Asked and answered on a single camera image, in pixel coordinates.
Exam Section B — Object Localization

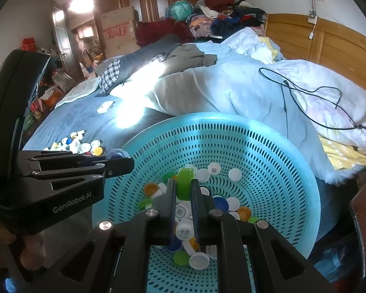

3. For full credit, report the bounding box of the teal netted bundle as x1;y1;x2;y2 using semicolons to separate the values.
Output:
165;0;194;22

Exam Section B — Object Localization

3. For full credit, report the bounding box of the ceiling lamp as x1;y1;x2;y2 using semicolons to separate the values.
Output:
68;0;94;13

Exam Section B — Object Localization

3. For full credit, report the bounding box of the white lace cushion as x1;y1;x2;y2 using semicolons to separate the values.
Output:
55;78;101;107

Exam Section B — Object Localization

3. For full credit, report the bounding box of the red-brown wooden furniture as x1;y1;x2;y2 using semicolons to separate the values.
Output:
349;165;366;281

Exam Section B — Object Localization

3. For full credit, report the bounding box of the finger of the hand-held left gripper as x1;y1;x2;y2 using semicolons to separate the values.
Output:
30;158;135;191
20;150;110;163

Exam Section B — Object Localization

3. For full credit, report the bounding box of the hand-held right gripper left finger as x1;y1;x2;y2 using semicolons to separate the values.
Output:
24;178;177;293

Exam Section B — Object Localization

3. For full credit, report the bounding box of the person's left hand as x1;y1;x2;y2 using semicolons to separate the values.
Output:
0;220;48;271

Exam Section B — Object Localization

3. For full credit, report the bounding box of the grey jacket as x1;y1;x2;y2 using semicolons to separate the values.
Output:
168;45;218;68

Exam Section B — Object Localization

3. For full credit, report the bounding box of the teal perforated plastic basket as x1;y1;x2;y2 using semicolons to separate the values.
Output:
91;112;321;293

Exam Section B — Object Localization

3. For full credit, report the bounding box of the dark red cloth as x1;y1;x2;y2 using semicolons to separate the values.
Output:
136;18;191;48

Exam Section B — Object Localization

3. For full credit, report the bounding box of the blue bed sheet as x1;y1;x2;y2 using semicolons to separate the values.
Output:
21;95;177;229

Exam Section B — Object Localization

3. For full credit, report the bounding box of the pile of clothes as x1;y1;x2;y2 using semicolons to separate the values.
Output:
186;0;267;43

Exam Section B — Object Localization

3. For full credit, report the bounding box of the wooden door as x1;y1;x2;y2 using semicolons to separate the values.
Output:
51;6;77;80

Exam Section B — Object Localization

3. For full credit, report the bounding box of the small white box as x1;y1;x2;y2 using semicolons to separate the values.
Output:
97;101;115;113

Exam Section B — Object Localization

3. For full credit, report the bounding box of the wooden headboard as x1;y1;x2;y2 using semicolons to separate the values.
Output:
264;13;366;101

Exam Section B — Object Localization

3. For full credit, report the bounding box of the pile of household clutter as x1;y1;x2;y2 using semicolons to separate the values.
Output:
21;37;80;123

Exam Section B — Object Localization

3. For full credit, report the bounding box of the yellow printed sheet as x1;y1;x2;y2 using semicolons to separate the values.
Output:
319;136;366;170

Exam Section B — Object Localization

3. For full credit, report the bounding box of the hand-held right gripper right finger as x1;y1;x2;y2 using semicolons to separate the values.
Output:
191;178;337;293

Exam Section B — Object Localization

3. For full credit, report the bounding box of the pale yellow cloth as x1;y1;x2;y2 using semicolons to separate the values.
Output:
258;35;287;62

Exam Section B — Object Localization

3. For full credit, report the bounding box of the tall lime green bottle cap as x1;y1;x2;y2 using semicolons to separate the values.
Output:
176;168;196;202

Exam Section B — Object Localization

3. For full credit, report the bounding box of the pale blue duvet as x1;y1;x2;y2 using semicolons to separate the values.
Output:
110;27;366;187

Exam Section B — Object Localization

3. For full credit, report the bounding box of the red printed cardboard box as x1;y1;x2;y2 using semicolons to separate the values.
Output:
102;20;139;58

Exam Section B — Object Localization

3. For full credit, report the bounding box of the pile of mixed bottle caps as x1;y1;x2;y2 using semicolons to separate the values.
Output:
43;130;104;156
139;162;260;271

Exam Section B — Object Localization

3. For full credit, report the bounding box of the clear blue bottle cap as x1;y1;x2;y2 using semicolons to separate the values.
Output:
107;148;130;160

